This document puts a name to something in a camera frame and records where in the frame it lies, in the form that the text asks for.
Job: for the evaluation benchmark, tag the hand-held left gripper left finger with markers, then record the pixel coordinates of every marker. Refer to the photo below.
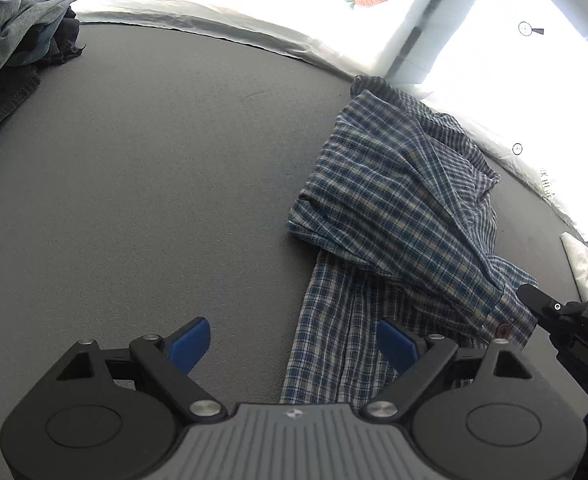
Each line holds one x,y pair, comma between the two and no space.
191,342

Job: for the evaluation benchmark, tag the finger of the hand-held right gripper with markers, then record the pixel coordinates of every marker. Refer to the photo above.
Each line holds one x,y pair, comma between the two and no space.
541,305

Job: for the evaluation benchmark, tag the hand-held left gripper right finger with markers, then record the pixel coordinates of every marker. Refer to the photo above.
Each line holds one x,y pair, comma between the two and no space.
396,345

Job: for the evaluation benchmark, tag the blue plaid shirt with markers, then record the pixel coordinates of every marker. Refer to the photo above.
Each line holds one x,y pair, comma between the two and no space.
399,210

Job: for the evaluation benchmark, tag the white cloth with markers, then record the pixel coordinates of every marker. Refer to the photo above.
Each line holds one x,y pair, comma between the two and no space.
581,260

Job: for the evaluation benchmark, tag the carrot printed white sheet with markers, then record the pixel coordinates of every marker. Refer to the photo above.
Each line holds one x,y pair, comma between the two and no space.
324,25

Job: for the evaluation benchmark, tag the dark blue garment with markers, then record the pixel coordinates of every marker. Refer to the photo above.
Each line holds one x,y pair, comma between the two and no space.
41,47

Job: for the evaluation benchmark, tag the grey garment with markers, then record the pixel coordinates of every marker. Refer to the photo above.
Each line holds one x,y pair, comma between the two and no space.
3,20

